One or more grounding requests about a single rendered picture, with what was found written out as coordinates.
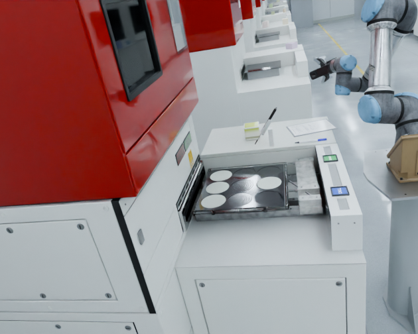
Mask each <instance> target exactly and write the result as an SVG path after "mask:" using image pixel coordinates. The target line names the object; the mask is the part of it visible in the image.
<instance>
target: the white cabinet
mask: <svg viewBox="0 0 418 334"><path fill-rule="evenodd" d="M175 269H176V273H177V276H178V281H179V284H180V288H181V290H182V294H183V298H184V302H185V304H186V308H187V312H188V316H189V319H190V323H191V326H192V330H193V333H194V334H366V264H333V265H302V266H240V267H209V268H175Z"/></svg>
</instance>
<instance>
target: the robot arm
mask: <svg viewBox="0 0 418 334"><path fill-rule="evenodd" d="M361 19H362V21H363V22H365V23H367V30H368V31H369V32H370V61H369V65H368V67H367V69H366V71H365V72H364V75H363V76H362V77H352V70H353V69H354V68H355V67H356V64H357V59H356V57H355V56H353V55H344V56H341V57H339V58H337V57H335V58H333V59H331V60H329V61H327V62H326V60H325V58H326V56H321V57H315V58H313V60H314V61H315V62H317V63H318V65H320V68H317V69H315V70H313V71H311V72H310V73H309V75H310V77H311V79H312V80H314V79H317V78H319V77H321V76H322V81H321V83H322V84H323V83H325V82H326V81H327V80H329V79H331V78H332V76H330V74H333V73H336V83H335V94H336V95H350V92H361V93H364V96H362V97H361V98H360V100H359V101H360V102H358V114H359V116H360V118H361V119H362V120H363V121H364V122H366V123H372V124H393V125H395V130H396V136H395V143H396V142H397V141H398V139H399V138H400V136H403V135H415V134H418V95H417V94H416V93H413V92H403V93H397V94H395V95H394V90H393V89H392V88H391V58H392V57H393V55H394V54H395V51H396V50H397V49H398V47H399V45H400V44H401V42H402V40H403V39H404V37H405V35H407V34H409V33H410V32H411V30H412V29H413V27H414V25H415V22H416V20H417V5H416V2H415V1H414V0H366V2H365V3H364V6H363V7H362V12H361Z"/></svg>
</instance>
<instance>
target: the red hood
mask: <svg viewBox="0 0 418 334"><path fill-rule="evenodd" d="M198 101H199V100H198V94H197V90H196V84H195V80H194V74H193V70H192V64H191V60H190V53H189V49H188V43H187V39H186V33H185V29H184V23H183V19H182V13H181V9H180V3H179V0H0V206H7V205H25V204H35V203H53V202H63V201H81V200H91V199H109V198H119V197H120V198H124V197H137V195H138V193H139V192H140V191H141V189H142V187H143V186H144V185H145V183H146V181H147V180H148V179H149V176H150V175H151V174H152V172H153V170H154V169H155V168H156V166H157V164H158V163H159V161H160V160H161V158H162V157H163V155H164V154H165V152H166V151H167V149H168V148H169V146H170V145H171V143H172V141H173V140H174V138H175V137H176V136H177V134H178V132H179V131H180V129H181V128H182V126H183V125H184V123H185V122H186V120H187V119H188V117H189V116H190V114H191V113H192V111H193V109H194V108H195V107H196V105H197V103H198Z"/></svg>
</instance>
